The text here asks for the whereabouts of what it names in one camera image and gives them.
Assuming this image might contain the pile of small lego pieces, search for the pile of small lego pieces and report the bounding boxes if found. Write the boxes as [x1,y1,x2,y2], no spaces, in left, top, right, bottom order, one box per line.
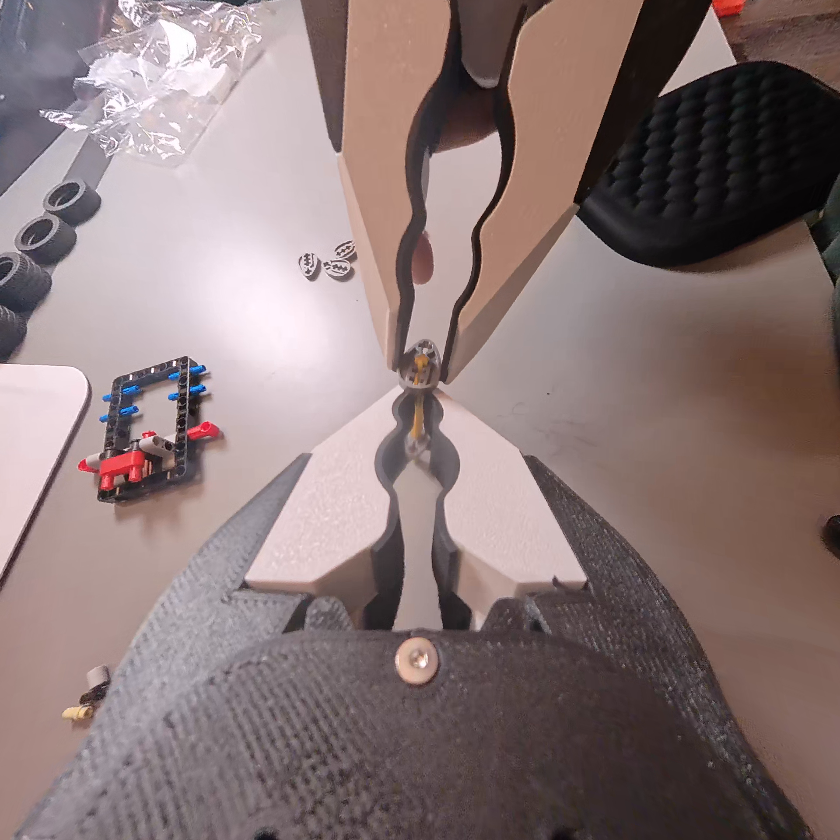
[61,665,112,723]

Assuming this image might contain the yellow lego axle assembly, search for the yellow lego axle assembly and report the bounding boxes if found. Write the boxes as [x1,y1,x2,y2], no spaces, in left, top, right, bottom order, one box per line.
[403,354,435,462]

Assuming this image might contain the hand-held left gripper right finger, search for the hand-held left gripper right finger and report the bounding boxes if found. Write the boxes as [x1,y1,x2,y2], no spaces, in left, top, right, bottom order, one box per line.
[427,390,589,627]

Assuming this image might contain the clear plastic bag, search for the clear plastic bag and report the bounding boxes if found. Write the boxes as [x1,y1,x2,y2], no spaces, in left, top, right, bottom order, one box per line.
[39,0,263,165]

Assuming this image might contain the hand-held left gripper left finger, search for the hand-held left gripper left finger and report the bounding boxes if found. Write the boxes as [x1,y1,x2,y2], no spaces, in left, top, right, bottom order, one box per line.
[244,388,411,627]

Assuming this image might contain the black lego frame assembly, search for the black lego frame assembly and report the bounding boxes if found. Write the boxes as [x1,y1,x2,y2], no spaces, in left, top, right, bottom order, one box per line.
[77,356,223,505]

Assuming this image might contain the white book stand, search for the white book stand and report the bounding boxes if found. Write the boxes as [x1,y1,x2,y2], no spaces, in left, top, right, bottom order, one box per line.
[0,363,91,578]

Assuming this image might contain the person's right hand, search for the person's right hand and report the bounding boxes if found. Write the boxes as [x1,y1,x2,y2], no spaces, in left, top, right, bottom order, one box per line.
[412,82,506,285]

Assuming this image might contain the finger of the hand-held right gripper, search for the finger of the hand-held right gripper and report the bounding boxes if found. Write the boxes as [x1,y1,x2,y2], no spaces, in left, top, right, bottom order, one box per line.
[340,0,460,385]
[438,0,648,385]

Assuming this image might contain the grey lego disc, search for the grey lego disc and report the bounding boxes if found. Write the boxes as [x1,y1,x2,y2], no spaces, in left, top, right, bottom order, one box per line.
[395,336,439,393]

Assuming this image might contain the cluster of grey lego discs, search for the cluster of grey lego discs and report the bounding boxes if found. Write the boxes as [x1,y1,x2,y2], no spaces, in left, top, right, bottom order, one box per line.
[297,239,358,282]

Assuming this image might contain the person's green sweatshirt torso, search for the person's green sweatshirt torso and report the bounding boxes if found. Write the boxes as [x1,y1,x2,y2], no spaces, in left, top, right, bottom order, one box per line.
[810,200,840,290]

